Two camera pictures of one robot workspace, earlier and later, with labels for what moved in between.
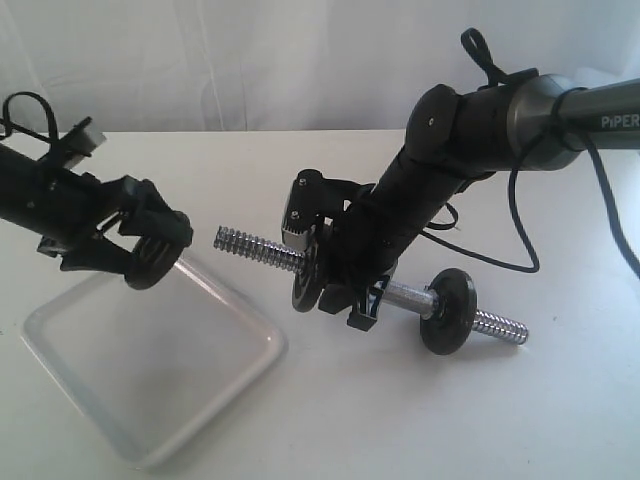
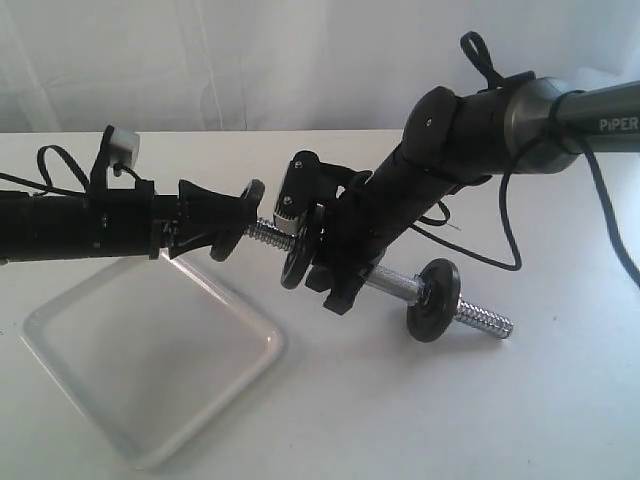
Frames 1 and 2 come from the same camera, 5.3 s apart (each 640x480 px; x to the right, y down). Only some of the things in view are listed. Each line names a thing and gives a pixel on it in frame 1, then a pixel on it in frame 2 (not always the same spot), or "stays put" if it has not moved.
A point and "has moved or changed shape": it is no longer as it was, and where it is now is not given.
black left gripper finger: x=145 y=211 to x=196 y=201
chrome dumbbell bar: x=405 y=297 has moved or changed shape
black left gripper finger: x=87 y=251 to x=206 y=239
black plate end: x=308 y=286 to x=300 y=260
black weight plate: x=153 y=258 to x=240 y=222
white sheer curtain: x=291 y=65 stays put
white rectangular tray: x=151 y=365 stays put
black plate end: x=449 y=328 to x=431 y=317
